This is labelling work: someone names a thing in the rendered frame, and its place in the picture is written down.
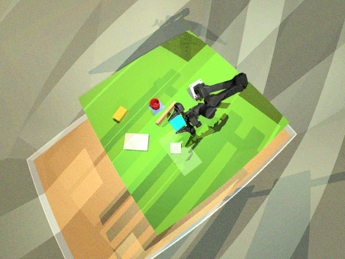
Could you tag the yellow rectangular block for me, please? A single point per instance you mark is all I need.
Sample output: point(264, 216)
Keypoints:
point(120, 114)

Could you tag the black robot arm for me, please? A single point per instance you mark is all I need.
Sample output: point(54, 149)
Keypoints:
point(208, 110)

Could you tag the tan wooden bar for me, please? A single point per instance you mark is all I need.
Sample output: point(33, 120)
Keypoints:
point(164, 115)

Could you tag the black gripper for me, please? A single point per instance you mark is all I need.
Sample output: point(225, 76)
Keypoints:
point(179, 109)

